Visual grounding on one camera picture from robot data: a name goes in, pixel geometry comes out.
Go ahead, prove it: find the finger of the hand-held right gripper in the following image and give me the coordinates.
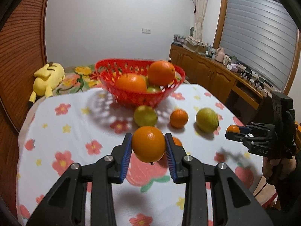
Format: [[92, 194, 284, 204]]
[[239, 122, 276, 135], [224, 131, 254, 146]]

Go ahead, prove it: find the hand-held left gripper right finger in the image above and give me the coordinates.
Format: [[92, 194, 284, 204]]
[[165, 133, 274, 226]]

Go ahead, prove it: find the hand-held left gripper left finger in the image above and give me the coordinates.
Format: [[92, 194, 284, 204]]
[[26, 132, 133, 226]]

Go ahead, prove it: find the large orange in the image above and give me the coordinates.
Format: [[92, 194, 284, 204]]
[[147, 60, 176, 86], [131, 126, 166, 163], [115, 73, 148, 94]]

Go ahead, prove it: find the red perforated plastic basket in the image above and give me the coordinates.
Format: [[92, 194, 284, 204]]
[[95, 59, 186, 109]]

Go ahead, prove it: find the green yellow round fruit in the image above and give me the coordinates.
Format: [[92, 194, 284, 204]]
[[147, 85, 163, 94], [134, 105, 158, 127], [196, 108, 219, 133]]

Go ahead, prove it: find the person's right forearm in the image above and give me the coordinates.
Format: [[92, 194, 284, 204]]
[[276, 155, 301, 213]]

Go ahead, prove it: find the person's right hand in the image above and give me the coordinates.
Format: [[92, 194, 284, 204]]
[[262, 157, 297, 185]]

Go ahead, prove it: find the white floral tablecloth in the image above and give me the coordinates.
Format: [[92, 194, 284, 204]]
[[16, 83, 278, 226]]

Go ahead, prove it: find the wooden sideboard cabinet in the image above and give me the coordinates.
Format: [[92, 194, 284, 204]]
[[169, 44, 283, 121]]

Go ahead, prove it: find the grey window blind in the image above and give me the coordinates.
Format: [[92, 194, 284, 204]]
[[219, 0, 299, 92]]

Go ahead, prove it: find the cardboard box with floral cloth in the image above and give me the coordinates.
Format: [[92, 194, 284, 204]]
[[186, 36, 209, 52]]

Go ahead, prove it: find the yellow plush toy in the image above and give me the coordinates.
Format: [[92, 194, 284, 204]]
[[29, 61, 66, 110]]

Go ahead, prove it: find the pale curtain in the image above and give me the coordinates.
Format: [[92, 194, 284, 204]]
[[193, 0, 210, 40]]

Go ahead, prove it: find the brown louvred wardrobe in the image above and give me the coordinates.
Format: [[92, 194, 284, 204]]
[[0, 0, 53, 146]]

